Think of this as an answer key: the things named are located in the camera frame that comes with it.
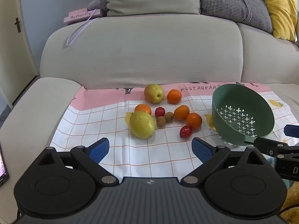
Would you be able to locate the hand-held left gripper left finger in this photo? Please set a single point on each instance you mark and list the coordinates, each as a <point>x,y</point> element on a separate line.
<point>99,149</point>

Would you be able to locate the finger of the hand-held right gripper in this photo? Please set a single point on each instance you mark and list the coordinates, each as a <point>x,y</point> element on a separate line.
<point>268,145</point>
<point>292,130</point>

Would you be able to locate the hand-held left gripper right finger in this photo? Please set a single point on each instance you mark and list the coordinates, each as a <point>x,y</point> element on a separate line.
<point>202,151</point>

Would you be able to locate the orange tangerine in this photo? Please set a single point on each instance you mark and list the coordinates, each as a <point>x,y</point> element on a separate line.
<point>181,112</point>
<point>174,96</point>
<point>143,108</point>
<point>193,120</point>

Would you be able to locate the brown kiwi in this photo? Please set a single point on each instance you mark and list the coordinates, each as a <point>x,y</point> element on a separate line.
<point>161,121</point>
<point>169,116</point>

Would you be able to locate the large yellow pear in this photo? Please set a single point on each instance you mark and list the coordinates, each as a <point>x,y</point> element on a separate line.
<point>142,124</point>

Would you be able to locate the green plastic colander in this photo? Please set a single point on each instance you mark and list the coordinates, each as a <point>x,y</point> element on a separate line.
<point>233,98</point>

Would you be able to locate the pink checked printed cloth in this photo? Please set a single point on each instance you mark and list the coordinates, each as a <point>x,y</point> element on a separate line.
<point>116,133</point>

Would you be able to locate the yellow fluffy plush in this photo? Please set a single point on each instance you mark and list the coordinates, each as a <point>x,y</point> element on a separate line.
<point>292,198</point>

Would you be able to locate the smartphone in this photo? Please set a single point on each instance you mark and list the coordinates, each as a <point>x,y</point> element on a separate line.
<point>3,168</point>

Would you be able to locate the beige sofa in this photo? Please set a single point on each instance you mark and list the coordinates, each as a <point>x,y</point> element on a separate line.
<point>140,51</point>

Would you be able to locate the yellow cushion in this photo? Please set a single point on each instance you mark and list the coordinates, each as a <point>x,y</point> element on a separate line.
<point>280,11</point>

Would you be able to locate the white ribbon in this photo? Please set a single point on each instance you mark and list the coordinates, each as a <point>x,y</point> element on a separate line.
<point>78,31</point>

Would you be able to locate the white door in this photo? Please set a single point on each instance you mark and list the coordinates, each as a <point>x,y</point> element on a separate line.
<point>11,63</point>

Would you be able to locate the pink gift box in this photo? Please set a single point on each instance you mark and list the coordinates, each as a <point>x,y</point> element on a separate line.
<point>79,17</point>

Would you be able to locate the houndstooth cushion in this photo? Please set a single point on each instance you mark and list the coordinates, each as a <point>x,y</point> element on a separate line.
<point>233,2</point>

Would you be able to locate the purple plush toy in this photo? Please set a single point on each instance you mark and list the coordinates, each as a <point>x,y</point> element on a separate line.
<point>98,4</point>

